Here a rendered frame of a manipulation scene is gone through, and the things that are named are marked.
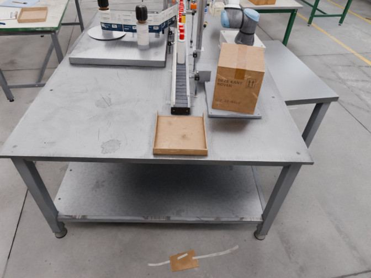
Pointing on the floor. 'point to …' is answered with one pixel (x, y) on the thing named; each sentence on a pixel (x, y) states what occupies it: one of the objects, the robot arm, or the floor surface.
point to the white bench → (53, 20)
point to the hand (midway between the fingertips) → (218, 6)
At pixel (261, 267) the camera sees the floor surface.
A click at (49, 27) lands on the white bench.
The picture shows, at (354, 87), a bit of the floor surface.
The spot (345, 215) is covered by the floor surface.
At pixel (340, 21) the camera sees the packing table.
